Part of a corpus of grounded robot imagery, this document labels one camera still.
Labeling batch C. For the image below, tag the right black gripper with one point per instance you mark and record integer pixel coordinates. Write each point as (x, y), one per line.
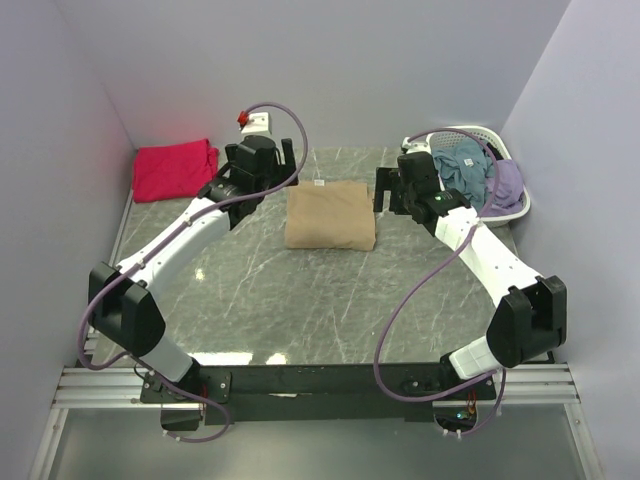
(387, 179)

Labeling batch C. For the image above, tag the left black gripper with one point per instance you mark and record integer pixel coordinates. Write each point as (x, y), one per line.
(284, 174)

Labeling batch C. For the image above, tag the beige t-shirt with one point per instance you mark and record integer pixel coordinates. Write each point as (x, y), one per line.
(330, 215)

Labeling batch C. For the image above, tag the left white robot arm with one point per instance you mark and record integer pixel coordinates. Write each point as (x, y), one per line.
(123, 298)

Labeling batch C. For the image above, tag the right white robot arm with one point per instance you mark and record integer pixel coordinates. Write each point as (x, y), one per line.
(530, 316)

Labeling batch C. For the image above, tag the white laundry basket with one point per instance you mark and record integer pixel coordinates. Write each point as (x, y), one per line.
(494, 147)

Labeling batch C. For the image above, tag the blue t-shirt in basket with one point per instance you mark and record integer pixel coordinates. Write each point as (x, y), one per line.
(466, 168)

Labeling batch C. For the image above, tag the folded red t-shirt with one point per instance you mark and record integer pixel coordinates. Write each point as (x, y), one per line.
(174, 171)

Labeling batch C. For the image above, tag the purple t-shirt in basket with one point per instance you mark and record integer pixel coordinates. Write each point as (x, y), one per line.
(510, 190)

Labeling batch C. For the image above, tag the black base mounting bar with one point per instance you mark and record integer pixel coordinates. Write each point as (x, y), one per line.
(253, 393)

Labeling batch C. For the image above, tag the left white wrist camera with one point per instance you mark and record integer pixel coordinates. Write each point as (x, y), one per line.
(255, 123)

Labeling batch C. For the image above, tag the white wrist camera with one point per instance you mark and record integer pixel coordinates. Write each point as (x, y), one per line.
(412, 146)
(255, 123)

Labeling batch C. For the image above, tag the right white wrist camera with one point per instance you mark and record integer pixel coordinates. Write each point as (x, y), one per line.
(412, 146)

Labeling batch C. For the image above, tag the aluminium frame rail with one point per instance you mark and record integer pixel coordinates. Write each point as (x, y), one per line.
(248, 300)

